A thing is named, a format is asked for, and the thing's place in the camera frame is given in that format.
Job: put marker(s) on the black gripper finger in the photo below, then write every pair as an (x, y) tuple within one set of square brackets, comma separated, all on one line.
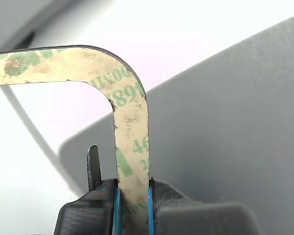
[(88, 215), (169, 193)]

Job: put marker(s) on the rectangular frame with tan liner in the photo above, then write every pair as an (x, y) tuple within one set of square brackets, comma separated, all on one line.
[(132, 122)]

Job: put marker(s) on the flat grey mat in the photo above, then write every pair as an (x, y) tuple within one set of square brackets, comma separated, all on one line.
[(223, 122)]

